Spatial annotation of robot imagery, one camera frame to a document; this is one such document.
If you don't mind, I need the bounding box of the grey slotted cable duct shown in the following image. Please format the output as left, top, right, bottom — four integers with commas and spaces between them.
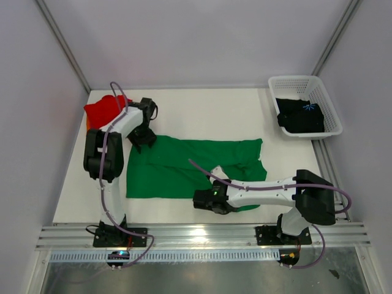
48, 248, 279, 263

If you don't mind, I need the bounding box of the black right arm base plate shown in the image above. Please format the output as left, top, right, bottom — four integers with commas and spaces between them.
255, 225, 312, 246

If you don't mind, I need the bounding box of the black controller board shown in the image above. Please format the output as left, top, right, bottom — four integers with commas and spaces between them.
106, 250, 130, 267
278, 251, 300, 267

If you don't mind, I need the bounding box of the green t shirt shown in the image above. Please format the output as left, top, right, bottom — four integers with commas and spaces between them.
126, 135, 267, 199

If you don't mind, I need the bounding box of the black t shirt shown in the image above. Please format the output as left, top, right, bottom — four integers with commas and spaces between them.
276, 99, 325, 134

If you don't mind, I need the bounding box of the right black controller board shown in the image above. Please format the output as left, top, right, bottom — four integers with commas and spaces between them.
278, 251, 300, 267

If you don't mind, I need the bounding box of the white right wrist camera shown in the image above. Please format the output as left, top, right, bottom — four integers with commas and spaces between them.
211, 165, 229, 180

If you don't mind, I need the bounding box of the white plastic basket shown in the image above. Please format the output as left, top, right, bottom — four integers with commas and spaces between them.
268, 75, 343, 140

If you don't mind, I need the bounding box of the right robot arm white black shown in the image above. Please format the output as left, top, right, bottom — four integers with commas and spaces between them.
192, 166, 336, 244

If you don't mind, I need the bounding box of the red folded t shirt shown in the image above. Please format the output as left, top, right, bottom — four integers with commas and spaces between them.
83, 95, 125, 129

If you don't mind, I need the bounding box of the left black controller board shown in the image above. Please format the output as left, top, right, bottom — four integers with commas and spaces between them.
106, 250, 130, 267

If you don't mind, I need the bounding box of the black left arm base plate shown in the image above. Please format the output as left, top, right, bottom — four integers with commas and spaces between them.
92, 228, 147, 248

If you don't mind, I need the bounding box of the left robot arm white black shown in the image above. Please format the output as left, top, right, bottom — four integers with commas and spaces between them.
83, 97, 158, 247

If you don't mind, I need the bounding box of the aluminium mounting rail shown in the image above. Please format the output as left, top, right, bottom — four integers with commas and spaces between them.
36, 222, 371, 251

